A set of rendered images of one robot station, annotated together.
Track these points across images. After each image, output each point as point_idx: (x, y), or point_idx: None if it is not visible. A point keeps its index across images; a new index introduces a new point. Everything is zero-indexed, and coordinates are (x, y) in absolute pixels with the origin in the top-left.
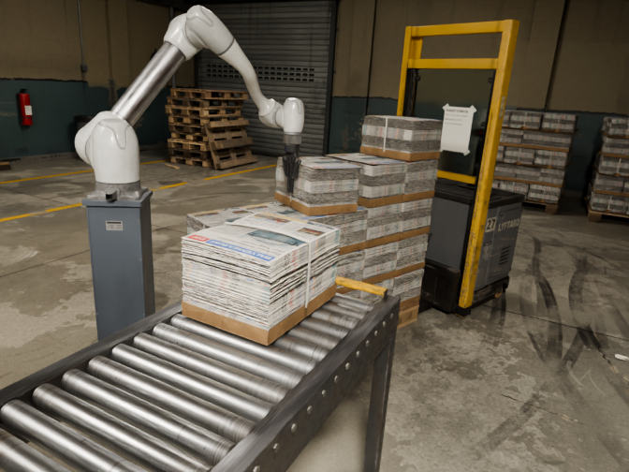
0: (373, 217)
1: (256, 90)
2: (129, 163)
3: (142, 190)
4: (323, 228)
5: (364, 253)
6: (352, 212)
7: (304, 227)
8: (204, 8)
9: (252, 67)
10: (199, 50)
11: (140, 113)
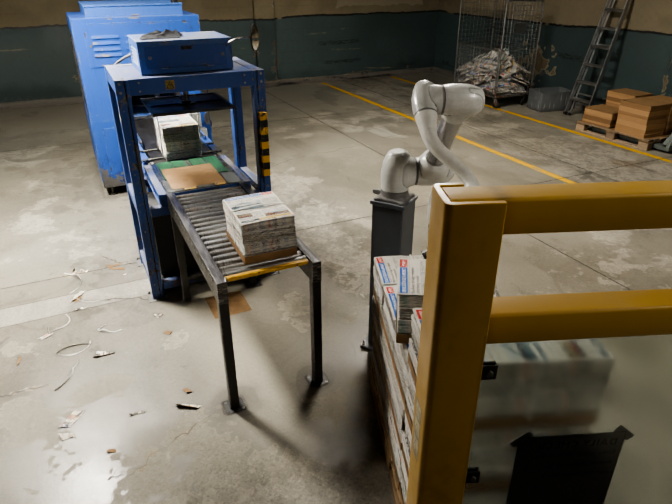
0: (410, 382)
1: (447, 167)
2: (381, 177)
3: (390, 200)
4: (245, 220)
5: (402, 411)
6: (403, 344)
7: (253, 216)
8: (417, 83)
9: (426, 141)
10: (447, 117)
11: (433, 156)
